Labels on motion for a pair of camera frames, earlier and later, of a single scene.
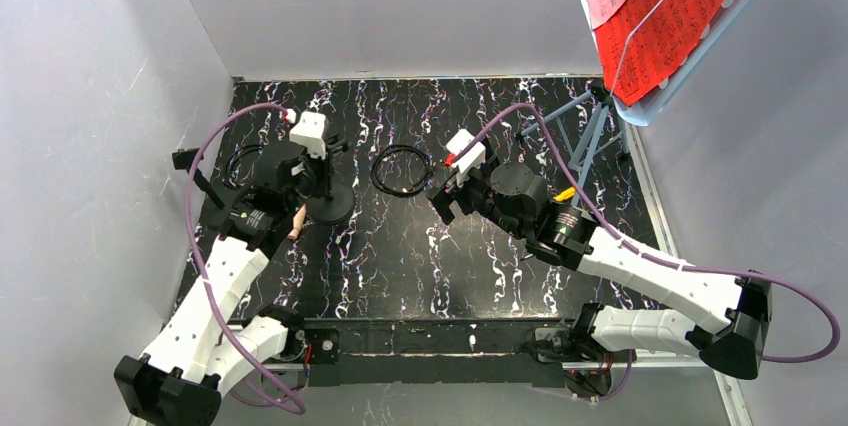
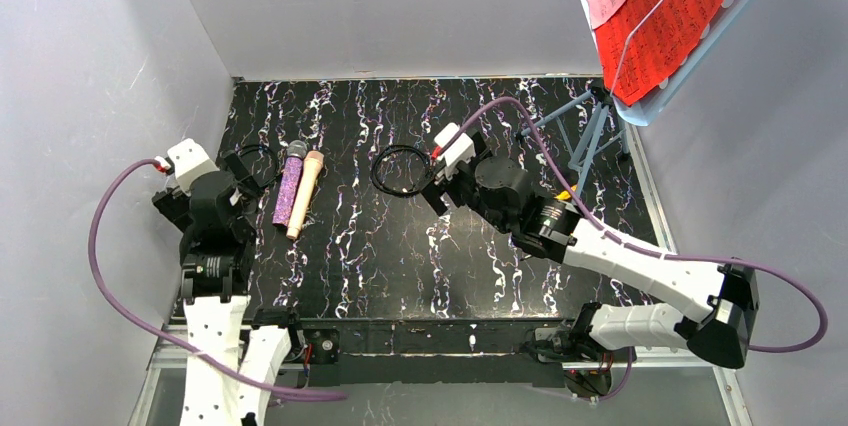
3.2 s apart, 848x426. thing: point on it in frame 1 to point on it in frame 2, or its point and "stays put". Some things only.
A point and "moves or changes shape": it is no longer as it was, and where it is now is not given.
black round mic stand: x=339 y=200 moves or changes shape
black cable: x=396 y=192 stays put
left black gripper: x=327 y=162 to x=234 y=167
